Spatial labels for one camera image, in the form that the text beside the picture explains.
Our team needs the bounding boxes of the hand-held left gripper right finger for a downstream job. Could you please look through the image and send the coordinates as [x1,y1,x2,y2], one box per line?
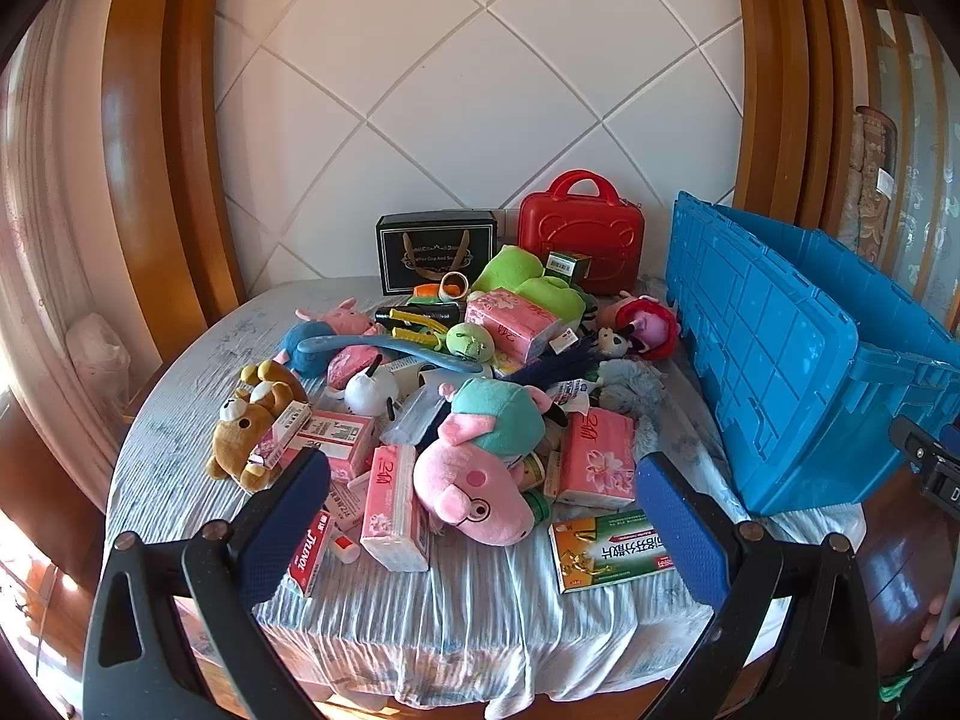
[634,451,882,720]

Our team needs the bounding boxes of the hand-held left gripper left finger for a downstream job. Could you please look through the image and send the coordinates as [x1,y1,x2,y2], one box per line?
[81,447,332,720]

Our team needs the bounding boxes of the green orange medicine box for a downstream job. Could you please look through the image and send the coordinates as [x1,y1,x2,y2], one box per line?
[549,510,680,595]

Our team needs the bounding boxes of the white bottle tan green label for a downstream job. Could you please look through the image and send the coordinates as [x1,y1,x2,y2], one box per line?
[517,454,554,527]

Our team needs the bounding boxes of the clear plastic floss box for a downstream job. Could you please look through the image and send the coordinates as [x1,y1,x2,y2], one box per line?
[379,386,451,445]

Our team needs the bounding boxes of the blue plastic crate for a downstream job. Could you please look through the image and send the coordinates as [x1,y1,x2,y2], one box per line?
[664,191,960,518]

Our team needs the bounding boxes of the blue feather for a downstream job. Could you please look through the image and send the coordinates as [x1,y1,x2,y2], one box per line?
[510,341,601,385]

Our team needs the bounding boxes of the person's right hand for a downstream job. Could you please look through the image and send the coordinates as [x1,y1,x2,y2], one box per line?
[911,591,960,665]

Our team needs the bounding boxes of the red white medicine box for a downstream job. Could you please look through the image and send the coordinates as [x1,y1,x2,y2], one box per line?
[289,510,335,599]

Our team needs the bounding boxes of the white text medicine box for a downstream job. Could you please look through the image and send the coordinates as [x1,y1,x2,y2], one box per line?
[326,476,368,533]

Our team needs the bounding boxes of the slim white pink medicine box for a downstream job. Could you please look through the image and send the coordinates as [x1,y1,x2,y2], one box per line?
[251,401,314,467]

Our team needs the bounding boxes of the pink barcode medicine box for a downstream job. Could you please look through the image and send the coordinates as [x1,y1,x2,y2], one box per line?
[300,412,376,482]

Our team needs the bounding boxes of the brown bear plush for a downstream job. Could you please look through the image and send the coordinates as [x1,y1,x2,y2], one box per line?
[208,361,310,494]

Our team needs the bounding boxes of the pink tissue pack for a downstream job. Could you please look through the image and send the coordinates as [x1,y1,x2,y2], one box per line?
[330,345,377,391]
[556,409,638,505]
[360,444,432,572]
[465,291,572,362]

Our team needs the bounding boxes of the grey fluffy plush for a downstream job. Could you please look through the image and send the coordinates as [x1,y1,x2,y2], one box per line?
[596,358,668,458]

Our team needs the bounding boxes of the white round plush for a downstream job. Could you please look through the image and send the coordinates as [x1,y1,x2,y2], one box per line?
[343,354,398,417]

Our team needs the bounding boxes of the white squeeze tube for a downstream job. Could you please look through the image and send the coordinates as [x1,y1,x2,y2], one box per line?
[551,379,599,413]

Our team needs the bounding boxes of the blue long shoehorn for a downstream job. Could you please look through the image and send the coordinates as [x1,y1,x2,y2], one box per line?
[296,330,485,376]

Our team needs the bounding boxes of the large pig plush teal hat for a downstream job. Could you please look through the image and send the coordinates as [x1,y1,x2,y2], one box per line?
[414,379,556,547]

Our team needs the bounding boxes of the pig plush blue shirt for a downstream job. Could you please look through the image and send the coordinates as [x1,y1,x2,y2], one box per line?
[274,298,383,377]

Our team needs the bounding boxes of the striped pale blue tablecloth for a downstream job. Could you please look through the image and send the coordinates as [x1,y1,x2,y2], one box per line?
[105,274,867,706]

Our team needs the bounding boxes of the red hooded pink plush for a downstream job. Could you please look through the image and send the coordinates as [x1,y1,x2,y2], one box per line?
[615,296,682,361]

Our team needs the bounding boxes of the yellow plastic tongs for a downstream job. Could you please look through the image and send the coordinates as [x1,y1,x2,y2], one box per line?
[390,305,451,350]

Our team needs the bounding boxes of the black shiny tube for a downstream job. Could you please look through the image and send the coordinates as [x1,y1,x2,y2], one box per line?
[375,306,458,325]

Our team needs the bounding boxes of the white plastic bag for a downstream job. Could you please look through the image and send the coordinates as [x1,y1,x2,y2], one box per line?
[66,311,134,400]

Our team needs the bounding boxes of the small green box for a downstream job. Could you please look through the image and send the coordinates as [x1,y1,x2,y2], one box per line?
[545,251,593,287]

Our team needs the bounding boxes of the green frog plush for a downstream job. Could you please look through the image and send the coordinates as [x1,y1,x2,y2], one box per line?
[471,244,587,331]

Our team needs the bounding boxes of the white lace curtain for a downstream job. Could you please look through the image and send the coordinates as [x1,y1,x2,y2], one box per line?
[874,0,960,331]

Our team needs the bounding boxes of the black gift box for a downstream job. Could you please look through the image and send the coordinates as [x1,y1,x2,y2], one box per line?
[376,211,500,297]

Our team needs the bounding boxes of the red small suitcase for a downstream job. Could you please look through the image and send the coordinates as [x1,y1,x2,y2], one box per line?
[517,170,647,295]

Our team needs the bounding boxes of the pink curtain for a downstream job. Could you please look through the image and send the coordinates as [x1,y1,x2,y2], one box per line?
[0,7,181,481]

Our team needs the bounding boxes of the green round plush keychain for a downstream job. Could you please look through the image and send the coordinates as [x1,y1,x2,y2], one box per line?
[446,322,496,361]

